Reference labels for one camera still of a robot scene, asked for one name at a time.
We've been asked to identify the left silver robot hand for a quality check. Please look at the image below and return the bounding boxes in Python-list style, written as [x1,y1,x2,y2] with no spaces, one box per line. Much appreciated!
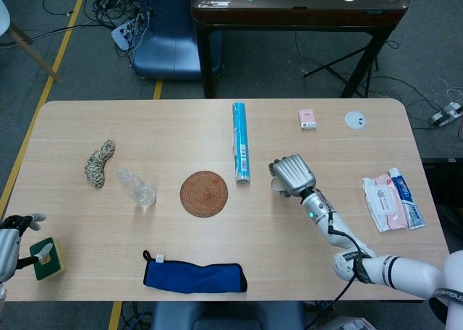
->
[0,213,54,284]

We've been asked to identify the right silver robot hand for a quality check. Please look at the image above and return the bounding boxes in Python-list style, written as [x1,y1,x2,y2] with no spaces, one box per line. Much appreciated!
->
[266,153,318,198]

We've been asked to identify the white paper cup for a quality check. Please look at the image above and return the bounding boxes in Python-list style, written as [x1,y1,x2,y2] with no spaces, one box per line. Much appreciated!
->
[269,176,287,195]

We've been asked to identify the clear plastic bottle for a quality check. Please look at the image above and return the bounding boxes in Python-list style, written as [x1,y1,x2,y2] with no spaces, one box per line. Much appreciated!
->
[116,167,158,209]

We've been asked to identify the green yellow sponge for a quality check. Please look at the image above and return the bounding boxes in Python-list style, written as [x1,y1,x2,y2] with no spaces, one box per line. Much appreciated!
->
[29,237,67,282]

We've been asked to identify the pink playing card box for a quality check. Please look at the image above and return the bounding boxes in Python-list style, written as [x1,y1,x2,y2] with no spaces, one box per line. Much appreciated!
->
[297,109,318,131]

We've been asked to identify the blue wrapped bag roll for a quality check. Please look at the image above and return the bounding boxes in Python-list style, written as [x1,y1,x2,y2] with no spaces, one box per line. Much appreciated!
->
[231,102,253,187]

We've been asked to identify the white round lid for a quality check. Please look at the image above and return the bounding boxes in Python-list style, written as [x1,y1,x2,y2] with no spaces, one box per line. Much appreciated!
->
[344,111,368,130]

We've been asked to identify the brown woven round coaster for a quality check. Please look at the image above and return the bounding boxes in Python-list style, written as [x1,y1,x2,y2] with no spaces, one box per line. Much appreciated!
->
[179,170,230,219]

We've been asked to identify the pink white wet wipes pack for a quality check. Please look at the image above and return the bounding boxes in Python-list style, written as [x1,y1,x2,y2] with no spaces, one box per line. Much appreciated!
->
[362,174,408,234]

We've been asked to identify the blue white toothpaste tube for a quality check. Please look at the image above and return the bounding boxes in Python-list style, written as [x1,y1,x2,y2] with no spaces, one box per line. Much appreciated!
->
[388,167,427,231]

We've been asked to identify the blue cloth with black trim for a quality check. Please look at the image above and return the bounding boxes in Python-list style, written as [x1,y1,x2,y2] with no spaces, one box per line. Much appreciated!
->
[142,250,249,295]

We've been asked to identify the black cabinet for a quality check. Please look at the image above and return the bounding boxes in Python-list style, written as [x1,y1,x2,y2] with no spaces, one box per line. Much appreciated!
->
[421,157,463,253]

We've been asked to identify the dark wooden mahjong table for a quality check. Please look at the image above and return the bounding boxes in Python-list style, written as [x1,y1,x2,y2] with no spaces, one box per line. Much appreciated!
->
[190,0,410,99]

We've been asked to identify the grey power strip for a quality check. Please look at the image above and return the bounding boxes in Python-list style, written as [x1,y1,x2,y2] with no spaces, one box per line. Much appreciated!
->
[429,103,463,128]

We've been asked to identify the white printed paper package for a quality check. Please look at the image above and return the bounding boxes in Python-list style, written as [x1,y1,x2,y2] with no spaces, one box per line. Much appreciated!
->
[318,316,374,330]

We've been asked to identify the blue machine base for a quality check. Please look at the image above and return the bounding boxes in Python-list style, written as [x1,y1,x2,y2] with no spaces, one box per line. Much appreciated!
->
[131,0,224,83]

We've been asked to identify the white power strip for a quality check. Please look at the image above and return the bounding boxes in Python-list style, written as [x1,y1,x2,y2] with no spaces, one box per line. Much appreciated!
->
[111,17,146,51]

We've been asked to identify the white chair with wooden legs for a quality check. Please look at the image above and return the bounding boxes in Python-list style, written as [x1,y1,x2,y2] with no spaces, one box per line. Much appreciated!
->
[0,0,63,85]

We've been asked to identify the beige black rope bundle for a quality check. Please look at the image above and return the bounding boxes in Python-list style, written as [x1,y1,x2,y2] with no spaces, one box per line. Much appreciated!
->
[84,139,116,190]

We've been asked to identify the black floor cable bundle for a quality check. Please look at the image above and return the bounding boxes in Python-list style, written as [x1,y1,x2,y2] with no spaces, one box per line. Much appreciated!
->
[42,0,150,31]

